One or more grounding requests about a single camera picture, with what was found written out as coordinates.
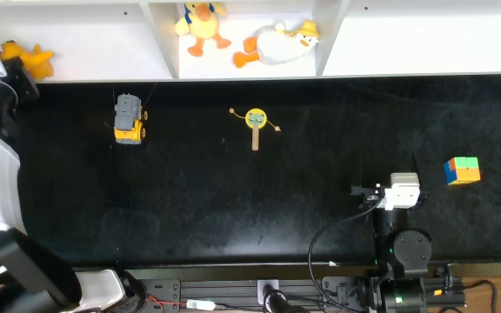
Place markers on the white shelf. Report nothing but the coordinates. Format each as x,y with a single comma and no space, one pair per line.
407,43

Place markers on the grey and yellow toy truck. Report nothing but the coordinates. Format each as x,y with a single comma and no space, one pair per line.
128,119

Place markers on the yellow rubber duck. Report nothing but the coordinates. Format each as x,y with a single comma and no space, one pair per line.
35,61

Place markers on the mounting rail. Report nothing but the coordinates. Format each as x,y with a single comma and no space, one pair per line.
233,293

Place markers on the many-coloured puzzle cube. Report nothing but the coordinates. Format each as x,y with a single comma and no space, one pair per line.
463,170

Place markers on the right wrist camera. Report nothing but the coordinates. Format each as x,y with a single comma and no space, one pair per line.
402,191

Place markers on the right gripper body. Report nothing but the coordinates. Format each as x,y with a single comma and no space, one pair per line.
365,194

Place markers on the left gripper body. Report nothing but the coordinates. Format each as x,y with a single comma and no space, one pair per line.
22,82

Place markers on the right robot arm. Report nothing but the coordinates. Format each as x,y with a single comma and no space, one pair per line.
411,252

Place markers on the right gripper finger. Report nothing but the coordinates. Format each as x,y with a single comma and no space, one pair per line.
416,166

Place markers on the yellow wooden rattle drum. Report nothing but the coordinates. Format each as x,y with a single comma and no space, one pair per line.
255,119

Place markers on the white plush duck yellow hat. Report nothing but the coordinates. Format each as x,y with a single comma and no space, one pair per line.
281,45

